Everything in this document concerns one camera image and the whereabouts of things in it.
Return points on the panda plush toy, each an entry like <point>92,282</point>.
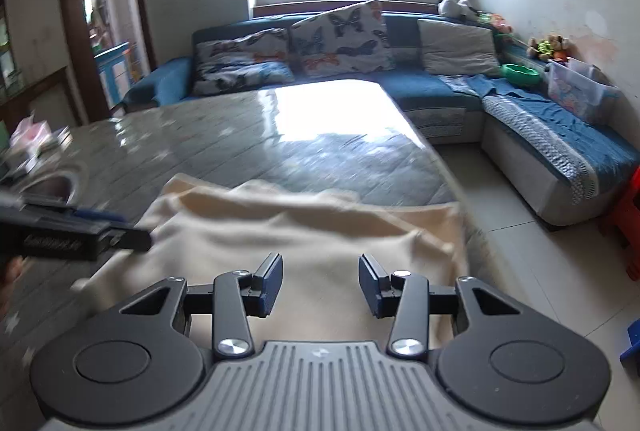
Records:
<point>458,9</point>

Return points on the red plastic stool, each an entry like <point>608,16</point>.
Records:
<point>622,223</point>

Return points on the brown wooden door frame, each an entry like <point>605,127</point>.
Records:
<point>95,21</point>

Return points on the black round induction cooktop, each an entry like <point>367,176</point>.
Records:
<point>59,185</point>

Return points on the left butterfly pillow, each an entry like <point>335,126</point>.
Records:
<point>235,65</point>

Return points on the green booklet on table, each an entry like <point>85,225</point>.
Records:
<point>60,138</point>

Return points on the clear plastic storage box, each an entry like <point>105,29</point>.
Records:
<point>585,98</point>

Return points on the dark wooden shelf unit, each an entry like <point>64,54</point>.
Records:
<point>49,97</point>

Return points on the pink tissue box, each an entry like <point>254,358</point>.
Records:
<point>29,136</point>

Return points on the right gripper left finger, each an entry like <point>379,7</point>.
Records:
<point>158,319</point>

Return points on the blue corner sofa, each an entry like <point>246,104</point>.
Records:
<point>566,169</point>

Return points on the butterfly pillow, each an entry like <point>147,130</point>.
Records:
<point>352,39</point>
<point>235,65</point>

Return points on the cream sweatshirt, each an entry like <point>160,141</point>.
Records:
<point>201,230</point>

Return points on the right butterfly pillow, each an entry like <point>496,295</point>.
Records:
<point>352,39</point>

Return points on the person's hand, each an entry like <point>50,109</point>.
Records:
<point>9,276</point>

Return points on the blue white cabinet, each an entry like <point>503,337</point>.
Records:
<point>114,73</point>

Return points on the green bowl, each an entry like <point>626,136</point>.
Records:
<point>520,75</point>

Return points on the blue object on floor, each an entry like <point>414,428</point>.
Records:
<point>633,351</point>

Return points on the colourful plush toys pile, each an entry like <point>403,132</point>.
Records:
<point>553,48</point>

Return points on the grey cushion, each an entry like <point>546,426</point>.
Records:
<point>451,49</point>

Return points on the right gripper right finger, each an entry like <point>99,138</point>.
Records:
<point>483,320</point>

